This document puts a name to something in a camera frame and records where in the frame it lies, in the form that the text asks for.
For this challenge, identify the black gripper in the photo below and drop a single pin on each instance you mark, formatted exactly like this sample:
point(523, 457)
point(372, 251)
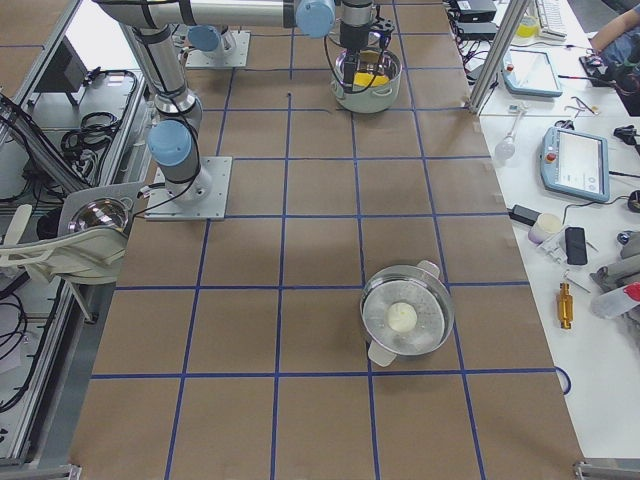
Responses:
point(353, 34)

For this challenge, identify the yellow corn cob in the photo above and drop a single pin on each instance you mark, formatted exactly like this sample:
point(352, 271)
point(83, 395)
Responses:
point(366, 79)

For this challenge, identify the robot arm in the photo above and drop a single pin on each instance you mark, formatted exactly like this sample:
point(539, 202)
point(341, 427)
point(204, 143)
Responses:
point(168, 37)

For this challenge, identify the person forearm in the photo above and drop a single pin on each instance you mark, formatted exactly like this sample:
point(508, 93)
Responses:
point(614, 29)

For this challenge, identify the pale green electric pot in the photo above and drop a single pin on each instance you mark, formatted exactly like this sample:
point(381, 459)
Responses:
point(369, 99)

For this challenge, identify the steel steamer pot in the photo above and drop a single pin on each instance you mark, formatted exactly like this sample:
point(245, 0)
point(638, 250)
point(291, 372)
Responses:
point(418, 285)

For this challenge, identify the yellow tape roll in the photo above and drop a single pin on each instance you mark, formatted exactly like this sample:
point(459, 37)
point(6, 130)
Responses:
point(528, 27)

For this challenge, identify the blue teach pendant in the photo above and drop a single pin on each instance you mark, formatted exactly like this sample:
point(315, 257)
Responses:
point(529, 72)

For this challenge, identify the small black adapter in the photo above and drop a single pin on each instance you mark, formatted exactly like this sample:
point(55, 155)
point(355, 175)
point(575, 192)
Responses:
point(523, 215)

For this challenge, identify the white bun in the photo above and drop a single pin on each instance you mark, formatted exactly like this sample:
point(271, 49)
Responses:
point(401, 317)

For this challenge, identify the steel bowl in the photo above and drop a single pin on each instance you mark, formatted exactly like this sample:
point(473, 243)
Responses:
point(105, 212)

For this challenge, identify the black phone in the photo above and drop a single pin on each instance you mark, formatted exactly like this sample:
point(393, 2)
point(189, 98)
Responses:
point(575, 246)

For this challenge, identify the gold brass fitting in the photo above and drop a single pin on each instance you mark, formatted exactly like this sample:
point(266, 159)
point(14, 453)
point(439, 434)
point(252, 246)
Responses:
point(564, 304)

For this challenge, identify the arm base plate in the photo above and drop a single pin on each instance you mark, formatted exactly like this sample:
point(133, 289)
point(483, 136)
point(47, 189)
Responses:
point(205, 199)
point(211, 49)

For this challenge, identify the aluminium frame post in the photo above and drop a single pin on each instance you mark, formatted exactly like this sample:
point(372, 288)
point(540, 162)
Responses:
point(506, 31)

